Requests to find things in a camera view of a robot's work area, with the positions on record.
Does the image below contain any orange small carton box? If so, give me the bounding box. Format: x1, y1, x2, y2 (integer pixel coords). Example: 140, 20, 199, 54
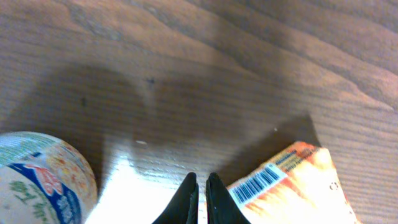
228, 141, 361, 224

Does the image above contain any green lid cup container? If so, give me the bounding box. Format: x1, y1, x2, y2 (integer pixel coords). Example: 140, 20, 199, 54
1, 131, 98, 224

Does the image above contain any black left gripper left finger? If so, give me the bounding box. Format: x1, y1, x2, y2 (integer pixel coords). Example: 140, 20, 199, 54
153, 172, 199, 224

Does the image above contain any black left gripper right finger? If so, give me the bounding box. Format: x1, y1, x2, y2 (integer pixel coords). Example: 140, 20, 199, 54
205, 172, 250, 224

